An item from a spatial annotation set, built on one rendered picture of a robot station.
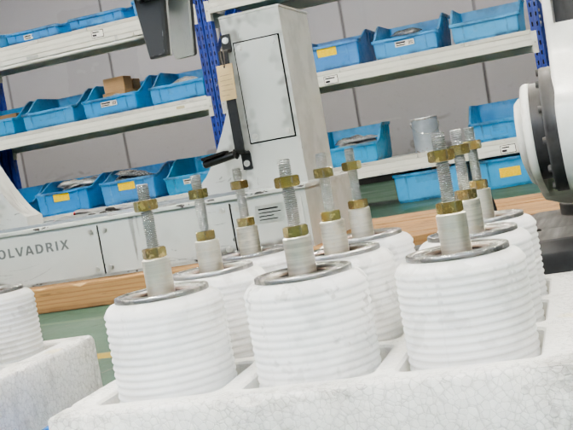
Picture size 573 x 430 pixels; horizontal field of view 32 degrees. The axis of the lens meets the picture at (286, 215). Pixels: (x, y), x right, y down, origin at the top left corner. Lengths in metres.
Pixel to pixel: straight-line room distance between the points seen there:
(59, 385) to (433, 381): 0.54
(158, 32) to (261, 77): 2.13
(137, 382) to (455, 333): 0.24
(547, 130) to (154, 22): 0.45
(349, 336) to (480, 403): 0.11
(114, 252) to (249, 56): 0.74
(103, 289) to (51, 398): 2.05
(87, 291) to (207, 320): 2.40
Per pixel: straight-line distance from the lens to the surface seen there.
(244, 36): 3.06
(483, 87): 9.22
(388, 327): 0.86
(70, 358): 1.15
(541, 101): 1.13
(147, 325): 0.77
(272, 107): 3.02
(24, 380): 1.07
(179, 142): 10.02
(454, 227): 0.74
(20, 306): 1.13
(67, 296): 3.21
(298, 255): 0.76
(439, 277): 0.71
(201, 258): 0.91
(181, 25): 0.94
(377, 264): 0.85
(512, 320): 0.72
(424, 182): 5.55
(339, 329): 0.74
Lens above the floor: 0.34
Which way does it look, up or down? 3 degrees down
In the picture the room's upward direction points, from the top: 10 degrees counter-clockwise
